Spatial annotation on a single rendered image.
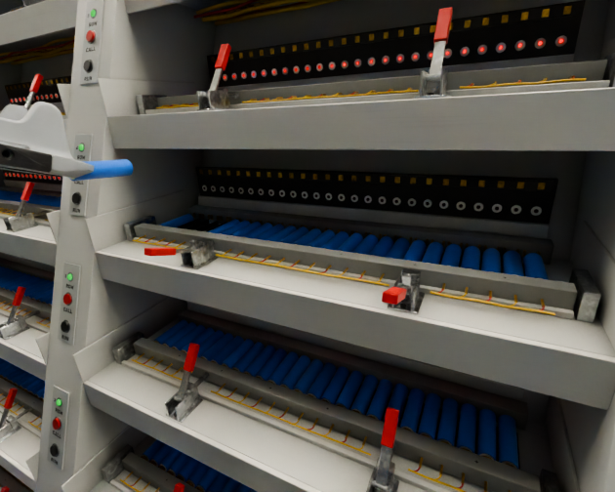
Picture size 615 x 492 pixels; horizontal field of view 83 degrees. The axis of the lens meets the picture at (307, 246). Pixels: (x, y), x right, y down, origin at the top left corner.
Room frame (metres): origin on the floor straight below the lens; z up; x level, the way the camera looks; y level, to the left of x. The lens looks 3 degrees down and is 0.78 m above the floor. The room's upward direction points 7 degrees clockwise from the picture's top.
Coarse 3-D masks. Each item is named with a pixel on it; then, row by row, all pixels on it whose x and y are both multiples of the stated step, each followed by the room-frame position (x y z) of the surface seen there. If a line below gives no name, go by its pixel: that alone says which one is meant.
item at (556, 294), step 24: (168, 240) 0.51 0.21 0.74; (216, 240) 0.47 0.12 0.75; (240, 240) 0.45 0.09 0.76; (264, 240) 0.45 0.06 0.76; (264, 264) 0.42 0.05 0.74; (312, 264) 0.40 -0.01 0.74; (336, 264) 0.39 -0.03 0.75; (360, 264) 0.38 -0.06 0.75; (384, 264) 0.37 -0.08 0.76; (408, 264) 0.36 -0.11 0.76; (432, 264) 0.36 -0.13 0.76; (456, 288) 0.34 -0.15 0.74; (480, 288) 0.33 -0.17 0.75; (504, 288) 0.32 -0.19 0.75; (528, 288) 0.31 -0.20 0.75; (552, 288) 0.30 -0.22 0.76; (552, 312) 0.29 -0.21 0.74
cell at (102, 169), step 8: (104, 160) 0.37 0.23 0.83; (112, 160) 0.38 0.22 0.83; (120, 160) 0.38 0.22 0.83; (128, 160) 0.39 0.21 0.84; (96, 168) 0.36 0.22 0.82; (104, 168) 0.36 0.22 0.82; (112, 168) 0.37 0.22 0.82; (120, 168) 0.38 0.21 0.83; (128, 168) 0.39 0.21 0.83; (88, 176) 0.35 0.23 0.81; (96, 176) 0.36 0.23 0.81; (104, 176) 0.37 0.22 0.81; (112, 176) 0.38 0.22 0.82; (120, 176) 0.39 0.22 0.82
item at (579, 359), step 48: (96, 240) 0.50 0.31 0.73; (144, 288) 0.48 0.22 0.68; (192, 288) 0.43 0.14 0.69; (240, 288) 0.39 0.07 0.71; (288, 288) 0.37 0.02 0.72; (336, 288) 0.37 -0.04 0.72; (384, 288) 0.36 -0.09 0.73; (576, 288) 0.31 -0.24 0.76; (336, 336) 0.35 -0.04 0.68; (384, 336) 0.33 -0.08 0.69; (432, 336) 0.30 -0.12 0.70; (480, 336) 0.28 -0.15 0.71; (528, 336) 0.28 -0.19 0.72; (576, 336) 0.28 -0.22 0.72; (528, 384) 0.28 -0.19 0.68; (576, 384) 0.26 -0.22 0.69
